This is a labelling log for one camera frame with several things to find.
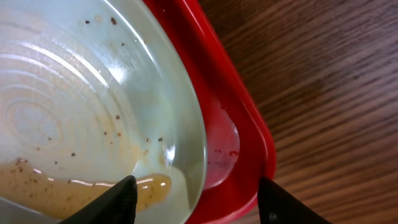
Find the white plate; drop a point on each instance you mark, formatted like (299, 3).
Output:
(93, 91)

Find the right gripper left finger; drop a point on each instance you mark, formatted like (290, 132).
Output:
(116, 206)

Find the red plastic tray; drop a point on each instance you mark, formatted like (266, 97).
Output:
(240, 147)

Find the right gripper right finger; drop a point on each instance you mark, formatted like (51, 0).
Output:
(278, 206)

